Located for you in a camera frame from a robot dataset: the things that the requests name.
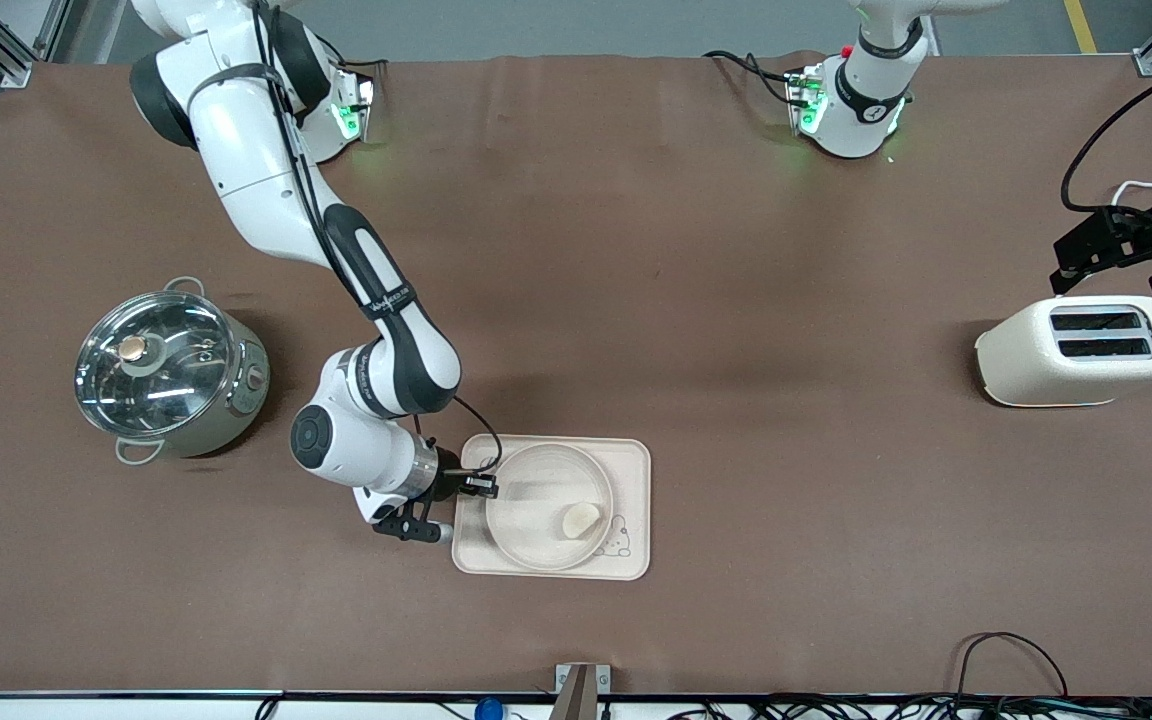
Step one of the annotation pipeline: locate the black left arm base cable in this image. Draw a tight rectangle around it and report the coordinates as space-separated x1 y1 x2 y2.
704 50 799 106

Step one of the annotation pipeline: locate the white toaster power cable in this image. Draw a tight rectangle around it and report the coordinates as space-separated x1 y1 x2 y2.
1056 180 1152 299

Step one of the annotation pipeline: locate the brown table mat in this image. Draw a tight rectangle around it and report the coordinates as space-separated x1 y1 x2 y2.
0 50 1152 696

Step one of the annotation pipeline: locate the steel electric cooking pot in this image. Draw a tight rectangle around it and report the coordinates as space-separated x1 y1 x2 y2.
74 277 271 467

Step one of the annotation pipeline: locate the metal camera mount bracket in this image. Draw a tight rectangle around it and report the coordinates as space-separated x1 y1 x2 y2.
554 663 611 720

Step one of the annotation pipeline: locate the glass pot lid with knob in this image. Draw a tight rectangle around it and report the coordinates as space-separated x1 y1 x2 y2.
74 291 237 439

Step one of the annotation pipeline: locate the beige round plate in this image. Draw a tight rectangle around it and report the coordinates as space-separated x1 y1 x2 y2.
484 443 615 572

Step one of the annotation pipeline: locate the black looped cable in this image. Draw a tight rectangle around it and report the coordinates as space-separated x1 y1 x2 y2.
954 631 1072 720

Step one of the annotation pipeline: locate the cream two-slot toaster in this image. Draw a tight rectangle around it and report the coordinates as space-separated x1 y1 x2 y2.
974 295 1152 408

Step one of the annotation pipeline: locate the beige rabbit print tray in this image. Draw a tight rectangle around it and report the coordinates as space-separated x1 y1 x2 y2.
451 433 653 582

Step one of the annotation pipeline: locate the black cable bundle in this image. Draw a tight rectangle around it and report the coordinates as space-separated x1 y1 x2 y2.
666 694 1152 720

